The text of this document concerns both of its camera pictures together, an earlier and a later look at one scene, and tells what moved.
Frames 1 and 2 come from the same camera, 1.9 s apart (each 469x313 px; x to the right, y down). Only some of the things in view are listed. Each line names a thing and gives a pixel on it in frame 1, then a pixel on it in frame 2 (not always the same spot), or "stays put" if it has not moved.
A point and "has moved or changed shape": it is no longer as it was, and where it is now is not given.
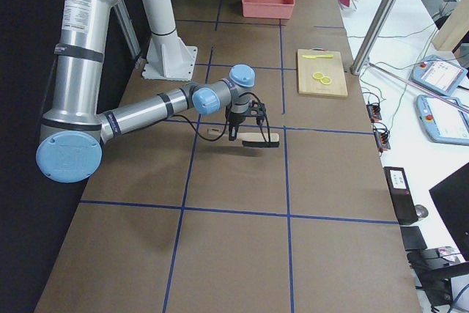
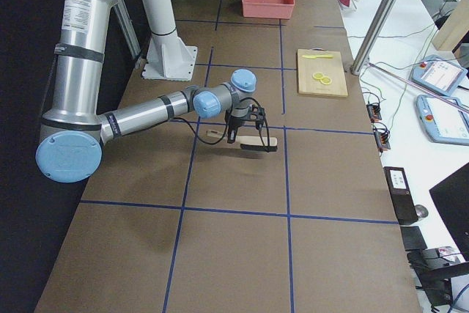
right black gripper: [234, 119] stays put
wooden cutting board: [321, 73] stays put
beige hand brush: [250, 139] has moved or changed shape
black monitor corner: [451, 196] stays put
